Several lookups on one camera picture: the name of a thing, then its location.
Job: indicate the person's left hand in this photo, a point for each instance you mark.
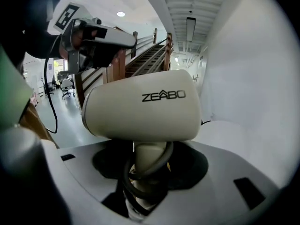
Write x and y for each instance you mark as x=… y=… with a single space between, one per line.
x=77 y=39

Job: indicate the black long ceiling lamp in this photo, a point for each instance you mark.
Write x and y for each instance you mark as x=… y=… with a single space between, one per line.
x=191 y=29

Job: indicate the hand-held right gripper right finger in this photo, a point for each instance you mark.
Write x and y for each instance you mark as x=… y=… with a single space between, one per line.
x=222 y=172

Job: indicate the dark wooden staircase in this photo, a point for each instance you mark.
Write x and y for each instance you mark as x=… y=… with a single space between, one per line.
x=140 y=62

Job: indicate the cream hair dryer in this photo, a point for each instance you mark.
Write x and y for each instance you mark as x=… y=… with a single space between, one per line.
x=140 y=111

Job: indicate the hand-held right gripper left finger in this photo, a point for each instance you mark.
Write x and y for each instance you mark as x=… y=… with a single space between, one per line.
x=79 y=172

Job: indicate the person's left forearm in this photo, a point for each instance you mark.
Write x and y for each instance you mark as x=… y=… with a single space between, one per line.
x=39 y=43

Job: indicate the person's tan trouser legs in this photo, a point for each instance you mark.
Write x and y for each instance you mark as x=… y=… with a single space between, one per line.
x=35 y=123

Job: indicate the person's black jacket torso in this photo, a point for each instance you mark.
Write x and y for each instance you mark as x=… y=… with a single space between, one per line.
x=23 y=10

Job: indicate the grey office chair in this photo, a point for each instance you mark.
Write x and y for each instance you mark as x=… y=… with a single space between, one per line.
x=66 y=87

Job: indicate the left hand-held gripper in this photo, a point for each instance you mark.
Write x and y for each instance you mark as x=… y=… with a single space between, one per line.
x=68 y=17

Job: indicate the round ceiling light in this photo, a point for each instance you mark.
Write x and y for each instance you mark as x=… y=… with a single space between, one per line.
x=120 y=14

